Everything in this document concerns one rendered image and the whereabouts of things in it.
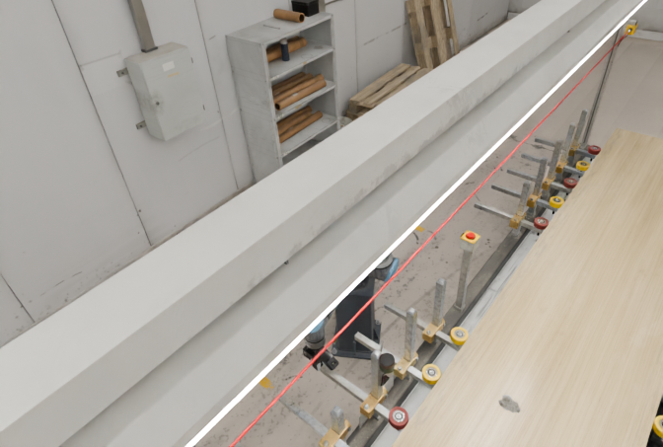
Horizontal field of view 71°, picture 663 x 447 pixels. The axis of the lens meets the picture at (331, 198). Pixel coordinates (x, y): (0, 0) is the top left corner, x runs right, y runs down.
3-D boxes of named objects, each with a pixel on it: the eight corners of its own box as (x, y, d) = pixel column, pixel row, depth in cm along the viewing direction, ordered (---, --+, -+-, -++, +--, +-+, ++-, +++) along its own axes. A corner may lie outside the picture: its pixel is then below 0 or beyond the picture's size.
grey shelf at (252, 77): (254, 186, 478) (224, 35, 385) (312, 148, 532) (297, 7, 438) (285, 201, 455) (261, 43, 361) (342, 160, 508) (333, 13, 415)
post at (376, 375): (371, 416, 210) (370, 353, 181) (376, 410, 212) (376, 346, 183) (378, 421, 208) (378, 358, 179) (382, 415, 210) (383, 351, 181)
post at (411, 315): (403, 375, 224) (405, 311, 195) (406, 370, 226) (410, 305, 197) (408, 379, 222) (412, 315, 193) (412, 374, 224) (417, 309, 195)
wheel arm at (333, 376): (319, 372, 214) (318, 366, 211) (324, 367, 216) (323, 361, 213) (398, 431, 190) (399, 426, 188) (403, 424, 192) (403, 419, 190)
